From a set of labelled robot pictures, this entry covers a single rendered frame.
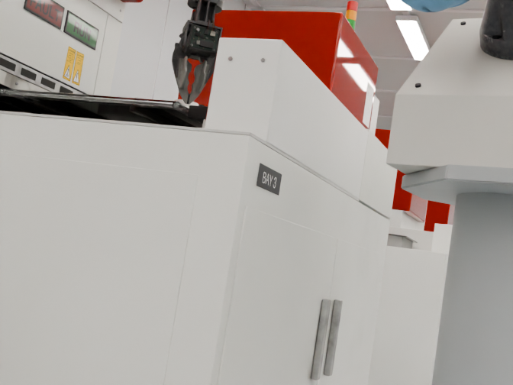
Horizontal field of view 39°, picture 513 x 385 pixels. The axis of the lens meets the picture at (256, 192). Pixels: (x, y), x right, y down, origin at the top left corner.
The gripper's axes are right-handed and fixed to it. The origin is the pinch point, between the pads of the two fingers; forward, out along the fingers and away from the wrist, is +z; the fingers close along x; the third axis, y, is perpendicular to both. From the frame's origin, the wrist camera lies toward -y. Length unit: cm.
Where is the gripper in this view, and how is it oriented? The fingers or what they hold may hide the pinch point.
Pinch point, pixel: (188, 98)
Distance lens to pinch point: 151.3
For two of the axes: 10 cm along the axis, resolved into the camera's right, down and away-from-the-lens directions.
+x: 9.5, 1.7, 2.5
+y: 2.6, -0.5, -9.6
